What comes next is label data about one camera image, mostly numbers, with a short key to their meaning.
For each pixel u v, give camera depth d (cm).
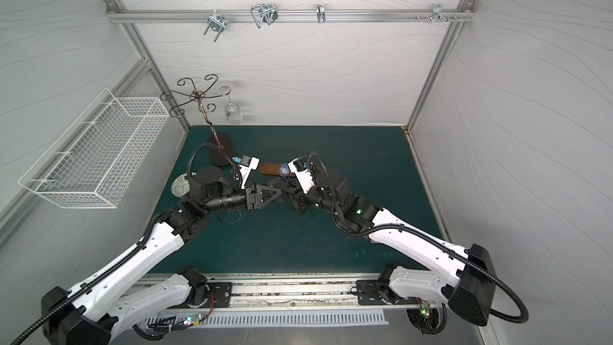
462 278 39
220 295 74
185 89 91
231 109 97
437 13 77
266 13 76
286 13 78
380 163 111
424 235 45
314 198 61
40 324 36
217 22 77
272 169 86
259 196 60
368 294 73
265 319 70
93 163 68
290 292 75
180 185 96
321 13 78
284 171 85
